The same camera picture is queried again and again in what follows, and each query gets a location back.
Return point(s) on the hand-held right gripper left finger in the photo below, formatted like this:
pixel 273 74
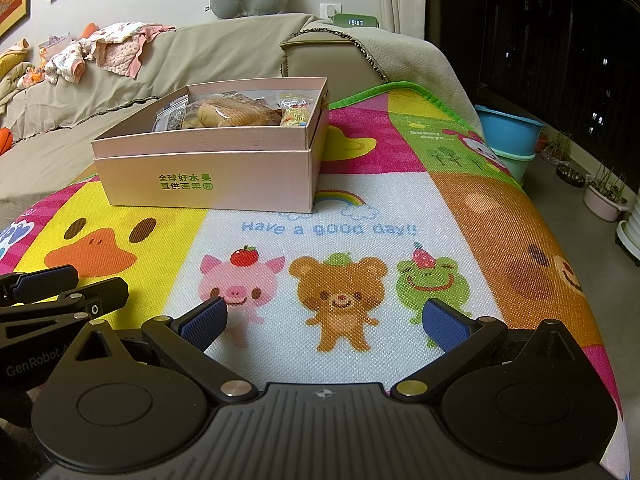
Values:
pixel 205 322

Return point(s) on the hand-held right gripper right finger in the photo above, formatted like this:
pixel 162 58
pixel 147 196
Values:
pixel 442 327

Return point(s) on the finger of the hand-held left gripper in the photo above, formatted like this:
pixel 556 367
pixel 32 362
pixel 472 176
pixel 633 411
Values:
pixel 45 279
pixel 105 292

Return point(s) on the pink cardboard box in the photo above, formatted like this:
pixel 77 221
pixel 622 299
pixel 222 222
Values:
pixel 200 180

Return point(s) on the long bread clear packet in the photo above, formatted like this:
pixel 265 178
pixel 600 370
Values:
pixel 235 112

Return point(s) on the yellow snack bar packet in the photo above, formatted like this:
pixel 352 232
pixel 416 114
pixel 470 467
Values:
pixel 296 110

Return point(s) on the colourful cartoon play mat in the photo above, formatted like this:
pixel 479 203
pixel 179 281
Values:
pixel 500 240

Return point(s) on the orange ball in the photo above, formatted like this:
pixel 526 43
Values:
pixel 5 141

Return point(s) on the teal plastic basin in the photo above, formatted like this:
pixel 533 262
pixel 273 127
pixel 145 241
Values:
pixel 517 165

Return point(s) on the dark plant pot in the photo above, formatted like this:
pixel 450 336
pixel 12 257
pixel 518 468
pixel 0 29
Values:
pixel 570 176

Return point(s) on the white plant pot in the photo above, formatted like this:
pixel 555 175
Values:
pixel 602 205

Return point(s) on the white round container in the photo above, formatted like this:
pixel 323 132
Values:
pixel 629 240

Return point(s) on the blue plastic basin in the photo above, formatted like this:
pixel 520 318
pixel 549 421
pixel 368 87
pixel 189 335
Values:
pixel 507 130

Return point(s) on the small potted plant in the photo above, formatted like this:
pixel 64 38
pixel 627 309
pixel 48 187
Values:
pixel 559 149

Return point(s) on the white printed baby garment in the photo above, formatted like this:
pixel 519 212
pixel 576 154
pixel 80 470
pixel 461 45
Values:
pixel 67 62

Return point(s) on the yellow plush toy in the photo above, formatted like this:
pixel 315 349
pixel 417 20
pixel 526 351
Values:
pixel 10 62

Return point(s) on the pink baby garment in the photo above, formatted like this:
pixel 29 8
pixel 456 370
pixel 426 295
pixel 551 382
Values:
pixel 125 50

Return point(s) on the beige sofa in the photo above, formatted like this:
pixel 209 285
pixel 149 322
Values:
pixel 210 52

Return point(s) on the beige fringed blanket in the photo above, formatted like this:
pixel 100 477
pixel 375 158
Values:
pixel 415 57

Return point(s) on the green digital clock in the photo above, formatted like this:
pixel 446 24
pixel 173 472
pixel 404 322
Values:
pixel 356 21

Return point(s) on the white wall socket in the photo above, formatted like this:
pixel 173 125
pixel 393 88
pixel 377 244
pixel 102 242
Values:
pixel 329 11

